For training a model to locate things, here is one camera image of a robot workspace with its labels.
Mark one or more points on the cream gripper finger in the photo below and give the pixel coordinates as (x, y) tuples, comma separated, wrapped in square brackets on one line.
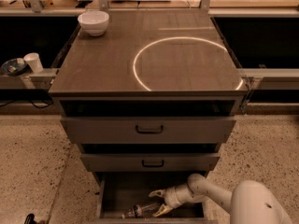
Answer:
[(163, 210), (157, 193)]

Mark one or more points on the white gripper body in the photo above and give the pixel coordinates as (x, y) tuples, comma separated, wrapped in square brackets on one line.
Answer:
[(171, 196)]

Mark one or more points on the clear plastic water bottle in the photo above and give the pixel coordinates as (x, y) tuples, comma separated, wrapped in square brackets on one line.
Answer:
[(144, 210)]

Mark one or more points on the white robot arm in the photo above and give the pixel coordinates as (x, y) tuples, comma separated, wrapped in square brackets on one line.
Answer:
[(249, 203)]

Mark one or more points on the bottom open drawer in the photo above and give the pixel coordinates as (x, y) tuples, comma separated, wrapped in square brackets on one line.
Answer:
[(121, 191)]

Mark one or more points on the middle grey drawer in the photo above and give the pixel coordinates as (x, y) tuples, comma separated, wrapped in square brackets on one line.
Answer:
[(150, 162)]

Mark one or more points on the grey drawer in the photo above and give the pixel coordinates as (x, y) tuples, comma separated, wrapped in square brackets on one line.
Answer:
[(206, 130), (150, 162)]

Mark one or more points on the grey drawer cabinet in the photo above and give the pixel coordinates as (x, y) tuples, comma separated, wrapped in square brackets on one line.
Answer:
[(150, 64)]

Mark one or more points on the top grey drawer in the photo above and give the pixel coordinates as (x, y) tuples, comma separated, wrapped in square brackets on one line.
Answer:
[(206, 130)]

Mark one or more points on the black object bottom left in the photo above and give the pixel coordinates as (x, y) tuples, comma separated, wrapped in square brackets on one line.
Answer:
[(30, 219)]

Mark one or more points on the white ceramic bowl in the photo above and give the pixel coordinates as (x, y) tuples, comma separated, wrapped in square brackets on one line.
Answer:
[(94, 22)]

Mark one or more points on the white paper cup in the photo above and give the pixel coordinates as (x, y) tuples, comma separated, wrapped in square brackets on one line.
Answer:
[(33, 60)]

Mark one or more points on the dark round tray with items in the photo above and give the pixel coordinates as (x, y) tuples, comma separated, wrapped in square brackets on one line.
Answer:
[(14, 67)]

